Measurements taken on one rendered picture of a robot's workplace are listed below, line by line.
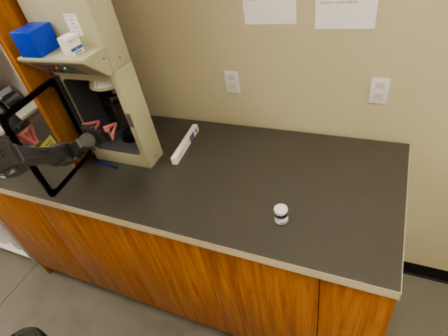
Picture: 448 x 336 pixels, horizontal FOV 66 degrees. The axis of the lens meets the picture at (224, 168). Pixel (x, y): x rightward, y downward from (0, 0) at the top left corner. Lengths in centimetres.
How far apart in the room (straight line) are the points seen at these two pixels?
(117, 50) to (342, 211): 100
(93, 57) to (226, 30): 57
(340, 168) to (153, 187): 77
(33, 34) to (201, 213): 85
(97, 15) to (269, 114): 85
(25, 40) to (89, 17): 24
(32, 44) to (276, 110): 101
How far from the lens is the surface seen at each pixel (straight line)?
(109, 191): 159
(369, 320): 139
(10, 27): 158
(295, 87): 158
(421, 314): 224
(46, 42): 144
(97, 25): 133
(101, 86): 150
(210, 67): 168
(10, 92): 153
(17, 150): 113
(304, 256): 118
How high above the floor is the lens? 192
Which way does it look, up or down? 40 degrees down
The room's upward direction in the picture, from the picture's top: 12 degrees counter-clockwise
